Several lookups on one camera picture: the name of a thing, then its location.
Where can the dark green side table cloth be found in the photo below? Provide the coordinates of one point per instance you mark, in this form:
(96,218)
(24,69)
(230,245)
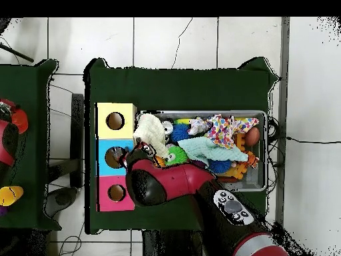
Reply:
(40,80)

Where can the purple object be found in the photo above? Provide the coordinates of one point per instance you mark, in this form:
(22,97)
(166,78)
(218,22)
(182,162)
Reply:
(2,210)

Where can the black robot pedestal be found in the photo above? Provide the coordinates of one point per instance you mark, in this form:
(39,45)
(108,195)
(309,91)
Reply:
(170,245)

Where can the polka dot colourful cloth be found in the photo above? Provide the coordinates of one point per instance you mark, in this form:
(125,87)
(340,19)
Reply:
(229,128)

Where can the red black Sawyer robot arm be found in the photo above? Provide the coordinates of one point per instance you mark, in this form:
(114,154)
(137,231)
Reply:
(170,184)

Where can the cream knitted cloth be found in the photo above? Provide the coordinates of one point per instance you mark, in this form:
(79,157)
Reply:
(150,132)

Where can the yellow plastic cup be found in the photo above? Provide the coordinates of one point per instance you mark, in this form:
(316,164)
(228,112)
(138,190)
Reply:
(9,196)

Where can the mint green fuzzy cloth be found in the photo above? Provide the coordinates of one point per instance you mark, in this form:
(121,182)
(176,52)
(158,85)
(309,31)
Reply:
(210,149)

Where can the wooden box with three holes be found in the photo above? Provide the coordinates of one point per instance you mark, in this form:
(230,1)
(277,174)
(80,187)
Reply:
(128,114)

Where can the green spiky rubber ball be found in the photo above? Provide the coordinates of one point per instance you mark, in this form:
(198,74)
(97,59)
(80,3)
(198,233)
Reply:
(178,154)

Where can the red black machine part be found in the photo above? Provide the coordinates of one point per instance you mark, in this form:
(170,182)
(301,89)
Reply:
(8,133)

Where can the brown toy football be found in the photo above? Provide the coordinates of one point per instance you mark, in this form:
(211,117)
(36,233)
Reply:
(252,136)

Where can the grey round floor base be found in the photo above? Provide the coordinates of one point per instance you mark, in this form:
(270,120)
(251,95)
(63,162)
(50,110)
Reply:
(64,198)

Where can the blue spiky rubber ball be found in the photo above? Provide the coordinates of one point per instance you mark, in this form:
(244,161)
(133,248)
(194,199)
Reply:
(180,133)

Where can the black upright panel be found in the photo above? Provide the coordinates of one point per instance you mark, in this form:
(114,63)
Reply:
(78,133)

